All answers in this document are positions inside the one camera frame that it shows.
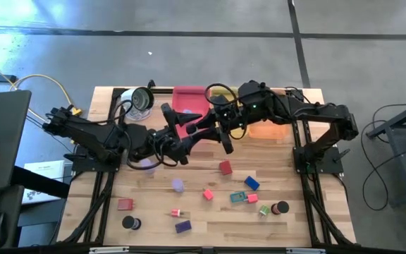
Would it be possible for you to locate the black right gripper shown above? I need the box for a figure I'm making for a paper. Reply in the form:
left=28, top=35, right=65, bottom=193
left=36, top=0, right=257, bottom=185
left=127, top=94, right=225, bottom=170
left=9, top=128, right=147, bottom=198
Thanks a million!
left=187, top=94, right=250, bottom=155

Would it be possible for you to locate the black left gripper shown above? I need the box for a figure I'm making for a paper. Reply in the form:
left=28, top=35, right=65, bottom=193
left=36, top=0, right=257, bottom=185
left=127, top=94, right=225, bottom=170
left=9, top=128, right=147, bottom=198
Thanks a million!
left=151, top=102, right=207, bottom=167

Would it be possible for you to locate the lavender hourglass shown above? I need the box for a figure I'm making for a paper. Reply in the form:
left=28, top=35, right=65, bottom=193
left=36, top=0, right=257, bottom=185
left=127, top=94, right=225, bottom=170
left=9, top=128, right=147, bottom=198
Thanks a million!
left=171, top=178, right=185, bottom=193
left=140, top=157, right=156, bottom=176

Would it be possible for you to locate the blue rectangular block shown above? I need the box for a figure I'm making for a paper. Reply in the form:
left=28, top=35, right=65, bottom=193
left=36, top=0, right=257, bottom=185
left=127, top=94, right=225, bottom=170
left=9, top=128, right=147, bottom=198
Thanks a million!
left=244, top=175, right=260, bottom=191

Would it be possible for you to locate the teal rectangular box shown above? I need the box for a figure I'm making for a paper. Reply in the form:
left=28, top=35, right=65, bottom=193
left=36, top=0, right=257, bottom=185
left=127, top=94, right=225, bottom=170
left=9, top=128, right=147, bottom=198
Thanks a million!
left=229, top=191, right=248, bottom=204

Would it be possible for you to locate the black disc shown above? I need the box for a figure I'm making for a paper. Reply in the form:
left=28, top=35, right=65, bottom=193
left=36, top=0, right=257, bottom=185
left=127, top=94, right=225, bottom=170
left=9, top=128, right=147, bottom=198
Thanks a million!
left=121, top=215, right=142, bottom=231

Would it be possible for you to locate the yellow translucent plastic bin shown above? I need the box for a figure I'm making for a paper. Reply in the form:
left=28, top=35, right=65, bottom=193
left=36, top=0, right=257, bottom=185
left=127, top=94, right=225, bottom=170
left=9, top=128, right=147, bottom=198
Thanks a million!
left=210, top=86, right=252, bottom=139

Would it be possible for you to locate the pink translucent plastic bin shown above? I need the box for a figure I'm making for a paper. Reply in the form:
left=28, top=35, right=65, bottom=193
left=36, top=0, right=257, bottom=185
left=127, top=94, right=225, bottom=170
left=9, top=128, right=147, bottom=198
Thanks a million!
left=171, top=85, right=214, bottom=139

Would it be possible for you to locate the dark red charger block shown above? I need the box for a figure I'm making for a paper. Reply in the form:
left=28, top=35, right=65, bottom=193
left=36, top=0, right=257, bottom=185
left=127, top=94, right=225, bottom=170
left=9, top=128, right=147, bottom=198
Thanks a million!
left=219, top=160, right=233, bottom=176

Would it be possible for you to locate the orange translucent plastic bin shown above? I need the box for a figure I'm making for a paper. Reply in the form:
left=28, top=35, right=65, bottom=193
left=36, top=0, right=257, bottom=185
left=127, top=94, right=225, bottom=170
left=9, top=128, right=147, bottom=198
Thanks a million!
left=247, top=87, right=293, bottom=140

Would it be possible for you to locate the dark purple rectangular box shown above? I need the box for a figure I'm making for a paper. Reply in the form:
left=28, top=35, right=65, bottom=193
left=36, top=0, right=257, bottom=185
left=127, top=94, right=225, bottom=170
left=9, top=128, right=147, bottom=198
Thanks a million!
left=174, top=220, right=192, bottom=234

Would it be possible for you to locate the red charger with prongs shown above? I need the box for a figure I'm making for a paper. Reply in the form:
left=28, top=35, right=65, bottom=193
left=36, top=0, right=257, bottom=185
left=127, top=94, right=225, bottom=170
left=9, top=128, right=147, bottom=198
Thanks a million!
left=116, top=198, right=135, bottom=212

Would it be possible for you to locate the black hourglass red sand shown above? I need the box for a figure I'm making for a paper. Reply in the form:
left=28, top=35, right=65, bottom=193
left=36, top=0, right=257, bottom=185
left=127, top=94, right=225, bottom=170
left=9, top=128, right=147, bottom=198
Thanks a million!
left=270, top=200, right=290, bottom=215

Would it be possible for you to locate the white paper booklet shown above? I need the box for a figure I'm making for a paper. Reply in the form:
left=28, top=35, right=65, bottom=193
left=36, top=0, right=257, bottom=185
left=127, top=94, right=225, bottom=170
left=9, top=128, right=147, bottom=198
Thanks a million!
left=21, top=159, right=66, bottom=205

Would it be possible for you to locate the black desk leg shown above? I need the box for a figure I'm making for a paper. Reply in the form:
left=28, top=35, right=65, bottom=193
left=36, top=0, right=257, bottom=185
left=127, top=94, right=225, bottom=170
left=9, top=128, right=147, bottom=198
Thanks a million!
left=12, top=165, right=70, bottom=199

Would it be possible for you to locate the dark grey side desk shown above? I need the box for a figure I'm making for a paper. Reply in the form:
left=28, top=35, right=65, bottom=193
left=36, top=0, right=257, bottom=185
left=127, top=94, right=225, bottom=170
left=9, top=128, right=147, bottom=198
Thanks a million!
left=0, top=90, right=32, bottom=193

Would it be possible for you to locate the dark grey metal table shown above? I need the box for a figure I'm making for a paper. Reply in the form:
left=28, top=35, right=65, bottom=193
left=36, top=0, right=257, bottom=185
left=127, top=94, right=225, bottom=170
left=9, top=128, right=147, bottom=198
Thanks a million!
left=364, top=97, right=406, bottom=209

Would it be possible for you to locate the black aluminium table frame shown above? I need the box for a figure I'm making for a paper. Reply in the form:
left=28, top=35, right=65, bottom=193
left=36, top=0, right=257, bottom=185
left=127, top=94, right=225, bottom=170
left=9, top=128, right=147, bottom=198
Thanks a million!
left=56, top=86, right=357, bottom=254

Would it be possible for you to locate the silver metal bracket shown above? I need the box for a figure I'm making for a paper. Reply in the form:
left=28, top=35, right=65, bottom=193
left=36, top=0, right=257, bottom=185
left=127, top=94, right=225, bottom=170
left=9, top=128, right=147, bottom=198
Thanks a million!
left=286, top=248, right=326, bottom=254
left=89, top=246, right=130, bottom=254

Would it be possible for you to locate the yellow floor cable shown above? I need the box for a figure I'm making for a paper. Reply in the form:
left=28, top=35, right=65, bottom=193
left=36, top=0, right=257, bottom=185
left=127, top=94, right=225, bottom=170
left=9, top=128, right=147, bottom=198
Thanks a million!
left=0, top=58, right=82, bottom=139

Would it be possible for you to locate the black floor cable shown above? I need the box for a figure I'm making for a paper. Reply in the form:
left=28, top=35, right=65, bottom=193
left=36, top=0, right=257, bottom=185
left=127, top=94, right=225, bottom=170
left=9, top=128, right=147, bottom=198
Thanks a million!
left=360, top=102, right=406, bottom=213

